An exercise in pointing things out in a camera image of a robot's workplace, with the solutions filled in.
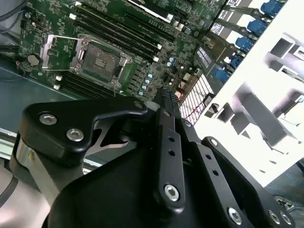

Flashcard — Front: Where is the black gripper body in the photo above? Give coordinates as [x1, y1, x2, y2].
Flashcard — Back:
[44, 111, 297, 228]

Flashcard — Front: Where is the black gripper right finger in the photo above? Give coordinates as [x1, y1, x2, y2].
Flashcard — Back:
[170, 92, 297, 228]

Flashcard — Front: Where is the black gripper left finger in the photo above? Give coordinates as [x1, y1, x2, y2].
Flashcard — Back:
[20, 87, 188, 210]

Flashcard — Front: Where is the metal socket cover frame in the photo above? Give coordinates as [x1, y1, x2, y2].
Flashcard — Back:
[39, 34, 90, 72]

